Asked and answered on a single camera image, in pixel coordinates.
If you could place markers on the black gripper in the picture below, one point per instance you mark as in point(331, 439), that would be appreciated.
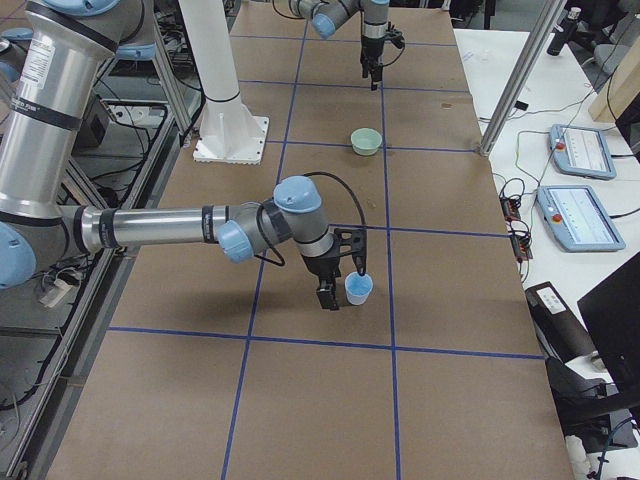
point(371, 48)
point(320, 266)

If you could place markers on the light blue plastic cup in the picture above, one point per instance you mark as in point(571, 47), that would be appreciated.
point(358, 288)

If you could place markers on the mint green ceramic bowl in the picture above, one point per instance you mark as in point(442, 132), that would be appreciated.
point(366, 141)

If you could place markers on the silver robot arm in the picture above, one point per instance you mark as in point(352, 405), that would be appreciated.
point(328, 16)
point(61, 201)

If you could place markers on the black water bottle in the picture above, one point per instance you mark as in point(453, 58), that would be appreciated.
point(564, 31)

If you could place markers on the brown paper table cover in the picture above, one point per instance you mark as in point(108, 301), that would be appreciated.
point(216, 370)

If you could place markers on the far blue teach pendant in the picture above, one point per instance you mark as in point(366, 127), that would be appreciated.
point(581, 151)

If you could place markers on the blue teach pendant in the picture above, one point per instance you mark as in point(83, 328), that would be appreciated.
point(577, 220)
point(581, 151)

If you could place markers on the grey office chair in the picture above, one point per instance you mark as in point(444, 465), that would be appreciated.
point(609, 52)

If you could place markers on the near blue teach pendant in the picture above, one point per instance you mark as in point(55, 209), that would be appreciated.
point(577, 220)

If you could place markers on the black computer monitor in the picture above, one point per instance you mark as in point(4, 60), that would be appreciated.
point(611, 314)

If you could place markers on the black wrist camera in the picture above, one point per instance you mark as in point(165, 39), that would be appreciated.
point(396, 38)

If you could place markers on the white camera mast base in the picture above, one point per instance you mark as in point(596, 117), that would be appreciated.
point(228, 132)

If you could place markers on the aluminium frame post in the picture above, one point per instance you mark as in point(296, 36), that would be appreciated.
point(525, 62)

